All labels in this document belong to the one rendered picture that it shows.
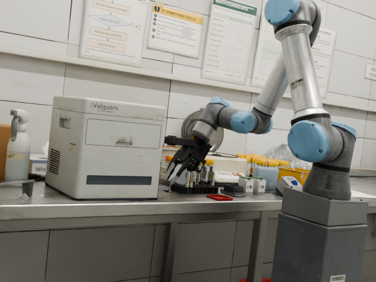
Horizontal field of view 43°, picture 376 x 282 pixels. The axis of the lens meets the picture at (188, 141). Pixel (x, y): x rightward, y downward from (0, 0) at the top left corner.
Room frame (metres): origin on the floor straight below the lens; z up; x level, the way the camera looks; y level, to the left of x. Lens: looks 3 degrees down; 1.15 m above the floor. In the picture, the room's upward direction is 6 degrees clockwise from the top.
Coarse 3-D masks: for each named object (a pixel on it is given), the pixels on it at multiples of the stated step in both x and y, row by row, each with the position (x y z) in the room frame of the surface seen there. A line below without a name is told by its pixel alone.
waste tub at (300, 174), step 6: (282, 168) 2.05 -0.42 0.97; (288, 168) 2.11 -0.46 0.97; (294, 168) 2.14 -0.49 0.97; (300, 168) 2.13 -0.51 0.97; (282, 174) 2.04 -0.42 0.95; (288, 174) 2.02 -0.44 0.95; (294, 174) 2.00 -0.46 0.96; (300, 174) 1.97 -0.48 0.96; (306, 174) 1.99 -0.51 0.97; (300, 180) 1.97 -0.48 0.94
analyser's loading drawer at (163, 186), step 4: (160, 180) 1.61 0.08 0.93; (164, 180) 1.59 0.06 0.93; (168, 180) 1.57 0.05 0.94; (160, 184) 1.60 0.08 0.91; (164, 184) 1.58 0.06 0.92; (168, 184) 1.56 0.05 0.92; (160, 188) 1.54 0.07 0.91; (164, 188) 1.55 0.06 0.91; (168, 188) 1.56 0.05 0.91; (168, 192) 1.56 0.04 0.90
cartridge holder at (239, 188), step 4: (224, 184) 1.81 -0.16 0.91; (228, 184) 1.82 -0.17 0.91; (232, 184) 1.83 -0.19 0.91; (224, 188) 1.81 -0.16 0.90; (228, 188) 1.79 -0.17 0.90; (232, 188) 1.77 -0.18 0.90; (236, 188) 1.78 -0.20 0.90; (240, 188) 1.79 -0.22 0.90; (224, 192) 1.80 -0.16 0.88; (228, 192) 1.78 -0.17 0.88; (232, 192) 1.77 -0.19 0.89; (236, 192) 1.77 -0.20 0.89; (240, 192) 1.78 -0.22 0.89; (244, 192) 1.79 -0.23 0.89; (236, 196) 1.76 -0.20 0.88; (244, 196) 1.78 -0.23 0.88
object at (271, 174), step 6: (258, 168) 1.94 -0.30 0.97; (264, 168) 1.95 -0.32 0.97; (270, 168) 1.97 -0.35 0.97; (276, 168) 1.99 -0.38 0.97; (258, 174) 1.94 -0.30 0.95; (264, 174) 1.95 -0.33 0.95; (270, 174) 1.97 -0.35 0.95; (276, 174) 1.98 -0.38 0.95; (270, 180) 1.97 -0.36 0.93; (276, 180) 1.98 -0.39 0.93; (270, 186) 1.97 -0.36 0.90
